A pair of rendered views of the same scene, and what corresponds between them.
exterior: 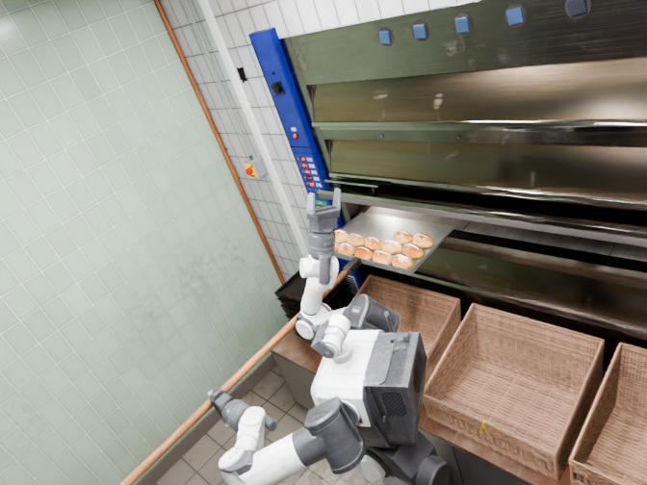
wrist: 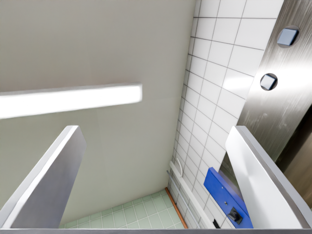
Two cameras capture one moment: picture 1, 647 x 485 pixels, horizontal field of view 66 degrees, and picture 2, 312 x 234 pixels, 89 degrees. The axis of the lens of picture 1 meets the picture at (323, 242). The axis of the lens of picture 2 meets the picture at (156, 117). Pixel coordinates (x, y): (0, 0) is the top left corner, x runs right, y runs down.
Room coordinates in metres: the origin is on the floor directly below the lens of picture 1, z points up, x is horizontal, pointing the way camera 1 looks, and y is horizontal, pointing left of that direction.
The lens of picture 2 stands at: (1.33, -0.07, 1.67)
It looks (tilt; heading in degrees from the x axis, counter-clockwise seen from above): 51 degrees up; 2
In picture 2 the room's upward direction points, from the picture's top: 37 degrees counter-clockwise
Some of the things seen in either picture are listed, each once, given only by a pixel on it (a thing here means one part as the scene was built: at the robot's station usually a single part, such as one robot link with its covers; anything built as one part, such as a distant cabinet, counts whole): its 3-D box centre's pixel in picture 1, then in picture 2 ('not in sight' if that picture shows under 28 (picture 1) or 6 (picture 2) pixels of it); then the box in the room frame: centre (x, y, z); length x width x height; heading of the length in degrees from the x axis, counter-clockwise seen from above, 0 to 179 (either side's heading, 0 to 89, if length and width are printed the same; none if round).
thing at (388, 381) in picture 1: (375, 389); not in sight; (1.04, 0.01, 1.27); 0.34 x 0.30 x 0.36; 151
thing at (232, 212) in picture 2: (273, 84); (230, 212); (2.33, -0.04, 1.92); 0.06 x 0.04 x 0.11; 36
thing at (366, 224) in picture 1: (382, 238); not in sight; (1.94, -0.26, 1.19); 0.55 x 0.36 x 0.03; 37
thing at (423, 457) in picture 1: (401, 452); not in sight; (1.00, 0.01, 1.00); 0.28 x 0.13 x 0.18; 36
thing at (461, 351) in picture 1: (509, 380); not in sight; (1.34, -0.51, 0.72); 0.56 x 0.49 x 0.28; 36
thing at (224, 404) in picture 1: (229, 410); not in sight; (1.24, 0.50, 1.19); 0.12 x 0.10 x 0.13; 35
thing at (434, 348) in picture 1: (390, 335); not in sight; (1.83, -0.15, 0.72); 0.56 x 0.49 x 0.28; 37
